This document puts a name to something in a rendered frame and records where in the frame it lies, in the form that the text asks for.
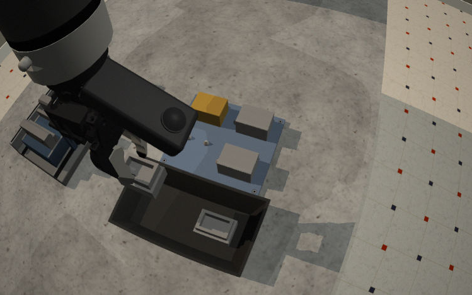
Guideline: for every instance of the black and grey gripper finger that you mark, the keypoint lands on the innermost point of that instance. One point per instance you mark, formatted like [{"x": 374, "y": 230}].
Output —
[
  {"x": 111, "y": 161},
  {"x": 141, "y": 146}
]

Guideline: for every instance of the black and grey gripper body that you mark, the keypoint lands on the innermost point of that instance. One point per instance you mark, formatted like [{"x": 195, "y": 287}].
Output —
[{"x": 74, "y": 119}]

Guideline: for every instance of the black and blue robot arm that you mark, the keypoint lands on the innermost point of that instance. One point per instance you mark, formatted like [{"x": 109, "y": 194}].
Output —
[{"x": 56, "y": 40}]

